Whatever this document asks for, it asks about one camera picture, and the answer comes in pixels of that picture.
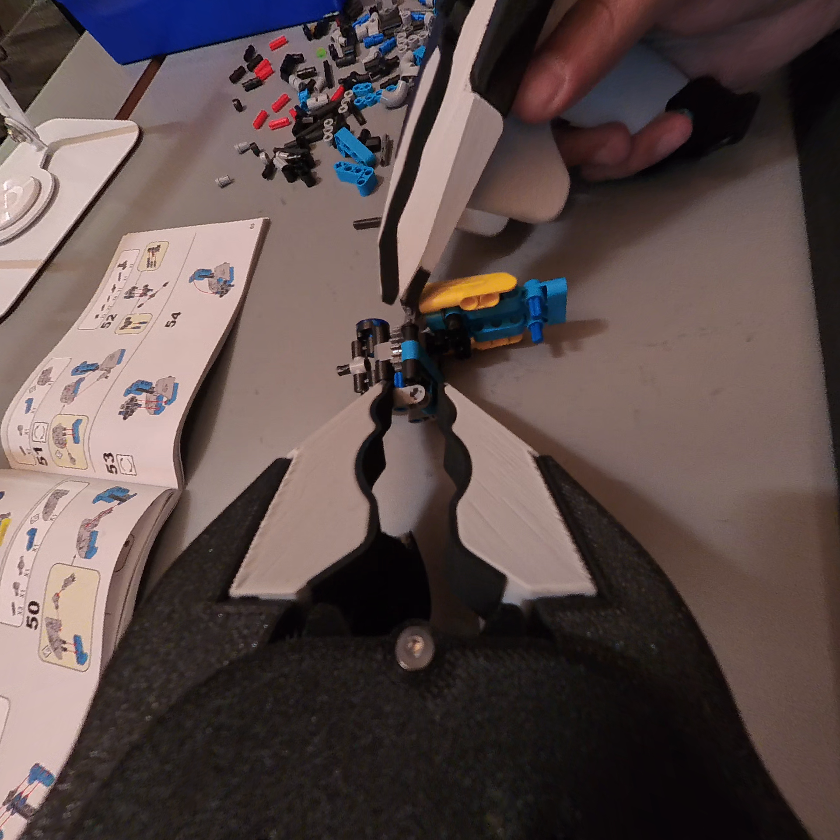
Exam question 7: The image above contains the yellow blue brick assembly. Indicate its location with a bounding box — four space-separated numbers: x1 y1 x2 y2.
418 269 573 355

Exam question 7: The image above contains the building instruction booklet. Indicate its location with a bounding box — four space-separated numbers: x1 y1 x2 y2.
0 217 270 840

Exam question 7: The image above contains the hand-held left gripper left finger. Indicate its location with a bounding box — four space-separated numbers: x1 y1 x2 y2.
229 392 395 607

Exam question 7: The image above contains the white stand base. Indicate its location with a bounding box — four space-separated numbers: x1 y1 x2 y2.
0 119 141 320

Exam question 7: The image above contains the pile of loose brick parts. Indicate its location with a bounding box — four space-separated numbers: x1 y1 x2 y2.
226 0 441 198

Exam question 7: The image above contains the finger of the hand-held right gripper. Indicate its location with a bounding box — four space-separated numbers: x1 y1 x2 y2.
377 0 509 307

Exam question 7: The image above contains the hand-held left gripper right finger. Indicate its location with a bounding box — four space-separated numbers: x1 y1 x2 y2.
441 384 597 618

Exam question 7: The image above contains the person's right hand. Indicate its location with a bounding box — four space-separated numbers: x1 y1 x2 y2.
515 0 840 182

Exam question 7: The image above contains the black blue brick assembly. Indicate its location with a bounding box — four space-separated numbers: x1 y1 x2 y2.
338 313 454 424

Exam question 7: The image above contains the blue plastic bin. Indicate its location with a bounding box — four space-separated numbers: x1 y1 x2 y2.
53 0 355 64

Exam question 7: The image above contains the grey desk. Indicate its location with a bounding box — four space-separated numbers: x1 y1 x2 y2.
0 0 840 840

